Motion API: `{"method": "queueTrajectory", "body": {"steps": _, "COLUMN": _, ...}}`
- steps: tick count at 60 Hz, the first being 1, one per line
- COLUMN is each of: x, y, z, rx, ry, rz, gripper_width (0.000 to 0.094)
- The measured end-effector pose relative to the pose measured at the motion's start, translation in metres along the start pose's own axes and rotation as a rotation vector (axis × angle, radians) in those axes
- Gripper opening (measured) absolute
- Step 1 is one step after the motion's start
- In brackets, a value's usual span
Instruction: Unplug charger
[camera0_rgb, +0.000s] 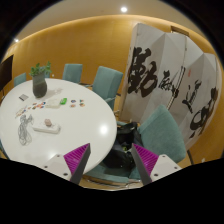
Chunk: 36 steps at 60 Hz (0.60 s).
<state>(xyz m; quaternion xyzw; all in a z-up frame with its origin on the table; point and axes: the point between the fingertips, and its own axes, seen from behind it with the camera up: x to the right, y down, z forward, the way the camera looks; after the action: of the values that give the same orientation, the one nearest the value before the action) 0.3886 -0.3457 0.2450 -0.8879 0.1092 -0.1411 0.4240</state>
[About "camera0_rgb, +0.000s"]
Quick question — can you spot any teal chair near right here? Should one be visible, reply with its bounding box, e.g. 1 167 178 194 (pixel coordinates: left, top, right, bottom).
84 105 186 185

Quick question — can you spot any white power strip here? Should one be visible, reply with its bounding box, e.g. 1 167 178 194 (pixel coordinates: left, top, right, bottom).
32 122 60 134

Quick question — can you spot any grey tangled cable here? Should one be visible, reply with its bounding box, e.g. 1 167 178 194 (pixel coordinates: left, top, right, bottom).
17 113 35 146

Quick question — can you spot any clear plastic packet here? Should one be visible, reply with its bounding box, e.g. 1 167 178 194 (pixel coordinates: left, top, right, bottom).
45 99 60 108

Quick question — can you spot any dark wall monitor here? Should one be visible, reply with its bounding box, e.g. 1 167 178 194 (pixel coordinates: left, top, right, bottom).
0 55 13 91

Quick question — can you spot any folding calligraphy screen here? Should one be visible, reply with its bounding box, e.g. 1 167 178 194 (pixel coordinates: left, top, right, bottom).
120 23 221 147

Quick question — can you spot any dark grey plant vase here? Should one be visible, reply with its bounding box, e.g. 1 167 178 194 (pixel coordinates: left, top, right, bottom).
33 74 47 98

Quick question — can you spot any green small object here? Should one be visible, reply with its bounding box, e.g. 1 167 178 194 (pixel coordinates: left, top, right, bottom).
60 98 67 105

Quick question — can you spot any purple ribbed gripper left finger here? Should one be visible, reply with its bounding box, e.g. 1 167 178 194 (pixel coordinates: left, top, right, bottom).
64 143 91 185

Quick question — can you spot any small grey card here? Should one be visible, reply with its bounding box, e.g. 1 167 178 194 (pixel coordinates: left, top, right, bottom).
19 94 29 101

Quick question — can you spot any teal chair far middle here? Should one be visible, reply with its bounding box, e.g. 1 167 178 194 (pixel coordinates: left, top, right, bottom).
62 64 83 83

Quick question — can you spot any green potted plant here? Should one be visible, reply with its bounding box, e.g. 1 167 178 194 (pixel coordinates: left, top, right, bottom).
29 62 51 77

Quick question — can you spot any pink charger plug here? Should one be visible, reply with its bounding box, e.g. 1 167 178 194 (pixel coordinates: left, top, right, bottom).
44 119 52 127

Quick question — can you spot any white round table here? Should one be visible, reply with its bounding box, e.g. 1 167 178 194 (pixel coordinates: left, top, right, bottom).
0 79 117 171

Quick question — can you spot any teal chair far left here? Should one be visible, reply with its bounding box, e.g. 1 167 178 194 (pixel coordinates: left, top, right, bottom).
14 73 26 86

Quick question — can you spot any black bag on chair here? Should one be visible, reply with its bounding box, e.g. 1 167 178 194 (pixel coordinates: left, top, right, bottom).
103 122 143 169

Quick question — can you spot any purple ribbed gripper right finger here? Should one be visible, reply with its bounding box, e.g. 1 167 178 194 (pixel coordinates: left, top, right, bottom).
131 144 159 185

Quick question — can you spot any teal chair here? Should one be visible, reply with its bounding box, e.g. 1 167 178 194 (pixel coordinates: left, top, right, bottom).
62 64 83 83
89 66 123 110
14 73 26 86
84 105 186 185

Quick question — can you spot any teal chair far centre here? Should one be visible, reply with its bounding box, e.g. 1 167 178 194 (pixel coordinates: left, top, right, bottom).
89 66 123 110

